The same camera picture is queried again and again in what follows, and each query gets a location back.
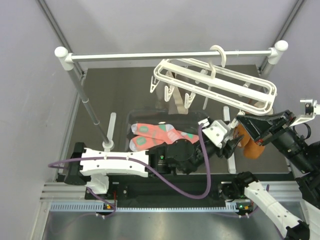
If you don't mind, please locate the orange beige sock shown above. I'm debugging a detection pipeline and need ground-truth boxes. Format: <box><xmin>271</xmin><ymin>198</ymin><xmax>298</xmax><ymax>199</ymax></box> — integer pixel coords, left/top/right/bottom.
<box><xmin>243</xmin><ymin>139</ymin><xmax>265</xmax><ymax>160</ymax></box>

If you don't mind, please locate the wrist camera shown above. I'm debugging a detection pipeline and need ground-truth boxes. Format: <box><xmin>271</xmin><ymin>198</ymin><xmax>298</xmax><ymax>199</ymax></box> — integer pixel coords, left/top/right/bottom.
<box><xmin>198</xmin><ymin>118</ymin><xmax>238</xmax><ymax>149</ymax></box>
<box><xmin>290</xmin><ymin>98</ymin><xmax>320</xmax><ymax>127</ymax></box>

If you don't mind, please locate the clear plastic bin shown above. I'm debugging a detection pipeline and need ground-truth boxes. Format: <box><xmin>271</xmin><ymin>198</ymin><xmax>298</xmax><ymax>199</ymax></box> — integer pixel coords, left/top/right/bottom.
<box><xmin>126</xmin><ymin>108</ymin><xmax>213</xmax><ymax>168</ymax></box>

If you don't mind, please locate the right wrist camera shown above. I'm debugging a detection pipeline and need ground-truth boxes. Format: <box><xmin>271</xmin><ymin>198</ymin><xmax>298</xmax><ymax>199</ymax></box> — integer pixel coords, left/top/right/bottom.
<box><xmin>290</xmin><ymin>98</ymin><xmax>320</xmax><ymax>127</ymax></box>

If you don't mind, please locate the white plastic clip hanger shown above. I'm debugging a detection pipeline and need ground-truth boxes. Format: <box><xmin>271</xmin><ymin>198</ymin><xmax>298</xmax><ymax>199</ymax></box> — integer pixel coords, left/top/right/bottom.
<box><xmin>150</xmin><ymin>45</ymin><xmax>277</xmax><ymax>116</ymax></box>

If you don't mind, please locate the grey beige sock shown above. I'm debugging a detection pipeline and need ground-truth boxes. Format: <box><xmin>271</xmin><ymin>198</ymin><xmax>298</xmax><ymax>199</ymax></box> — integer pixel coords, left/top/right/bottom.
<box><xmin>165</xmin><ymin>71</ymin><xmax>189</xmax><ymax>115</ymax></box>

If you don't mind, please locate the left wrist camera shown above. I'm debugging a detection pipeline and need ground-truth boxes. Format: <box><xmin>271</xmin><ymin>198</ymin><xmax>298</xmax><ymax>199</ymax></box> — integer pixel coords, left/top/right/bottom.
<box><xmin>198</xmin><ymin>118</ymin><xmax>238</xmax><ymax>149</ymax></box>

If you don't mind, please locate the silver clothes rack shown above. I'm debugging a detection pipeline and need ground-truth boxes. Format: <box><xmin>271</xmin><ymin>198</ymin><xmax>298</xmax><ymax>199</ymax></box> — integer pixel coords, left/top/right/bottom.
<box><xmin>54</xmin><ymin>40</ymin><xmax>289</xmax><ymax>152</ymax></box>

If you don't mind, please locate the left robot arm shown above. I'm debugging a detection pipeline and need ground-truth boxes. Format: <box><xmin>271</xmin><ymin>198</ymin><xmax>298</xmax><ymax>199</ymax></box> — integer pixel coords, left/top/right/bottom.
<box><xmin>63</xmin><ymin>135</ymin><xmax>243</xmax><ymax>200</ymax></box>

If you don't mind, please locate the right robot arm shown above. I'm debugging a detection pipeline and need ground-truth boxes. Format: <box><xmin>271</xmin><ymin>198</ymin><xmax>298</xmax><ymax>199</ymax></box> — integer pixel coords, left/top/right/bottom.
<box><xmin>219</xmin><ymin>110</ymin><xmax>320</xmax><ymax>240</ymax></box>

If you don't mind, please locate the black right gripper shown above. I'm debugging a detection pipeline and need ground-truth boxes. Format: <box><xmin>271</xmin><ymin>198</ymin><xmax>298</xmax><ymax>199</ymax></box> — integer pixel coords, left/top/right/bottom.
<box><xmin>236</xmin><ymin>107</ymin><xmax>315</xmax><ymax>171</ymax></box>

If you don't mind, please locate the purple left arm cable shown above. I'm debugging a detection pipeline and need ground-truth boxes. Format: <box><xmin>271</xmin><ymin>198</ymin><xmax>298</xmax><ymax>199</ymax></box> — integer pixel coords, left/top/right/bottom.
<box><xmin>47</xmin><ymin>123</ymin><xmax>212</xmax><ymax>200</ymax></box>

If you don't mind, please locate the grey cable duct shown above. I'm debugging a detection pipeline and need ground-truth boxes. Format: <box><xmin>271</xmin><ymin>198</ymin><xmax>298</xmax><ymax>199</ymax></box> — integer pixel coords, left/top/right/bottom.
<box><xmin>50</xmin><ymin>202</ymin><xmax>253</xmax><ymax>213</ymax></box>

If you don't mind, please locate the pink patterned sock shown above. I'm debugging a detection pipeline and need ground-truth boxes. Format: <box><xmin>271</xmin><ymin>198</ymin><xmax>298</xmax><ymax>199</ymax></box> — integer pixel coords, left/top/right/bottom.
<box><xmin>131</xmin><ymin>123</ymin><xmax>199</xmax><ymax>144</ymax></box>
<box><xmin>129</xmin><ymin>135</ymin><xmax>164</xmax><ymax>152</ymax></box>

